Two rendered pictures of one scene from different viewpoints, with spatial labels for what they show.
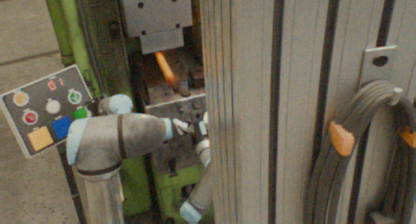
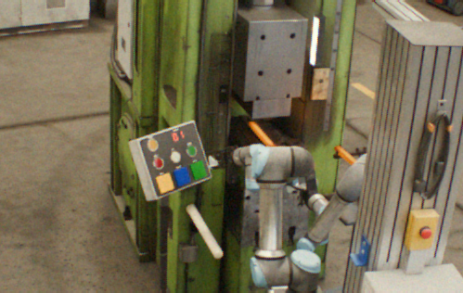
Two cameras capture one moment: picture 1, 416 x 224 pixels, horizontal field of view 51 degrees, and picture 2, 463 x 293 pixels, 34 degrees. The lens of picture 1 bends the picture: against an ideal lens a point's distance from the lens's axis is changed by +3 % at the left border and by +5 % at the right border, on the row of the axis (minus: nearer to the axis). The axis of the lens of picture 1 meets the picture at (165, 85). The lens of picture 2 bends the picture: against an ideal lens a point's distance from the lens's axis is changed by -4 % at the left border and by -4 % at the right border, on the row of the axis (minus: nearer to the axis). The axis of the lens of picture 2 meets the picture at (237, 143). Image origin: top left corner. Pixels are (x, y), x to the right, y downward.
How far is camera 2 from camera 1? 2.01 m
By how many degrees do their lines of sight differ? 12
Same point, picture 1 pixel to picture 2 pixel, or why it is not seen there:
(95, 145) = (276, 163)
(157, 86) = not seen: hidden behind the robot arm
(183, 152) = not seen: hidden behind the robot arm
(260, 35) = (412, 92)
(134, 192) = (203, 273)
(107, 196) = (276, 200)
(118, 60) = (220, 123)
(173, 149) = not seen: hidden behind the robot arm
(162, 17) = (276, 85)
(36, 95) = (163, 144)
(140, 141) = (304, 164)
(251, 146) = (405, 129)
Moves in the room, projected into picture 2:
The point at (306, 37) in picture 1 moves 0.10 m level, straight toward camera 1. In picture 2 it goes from (424, 94) to (425, 107)
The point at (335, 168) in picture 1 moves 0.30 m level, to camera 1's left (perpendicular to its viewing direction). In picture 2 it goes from (428, 137) to (337, 139)
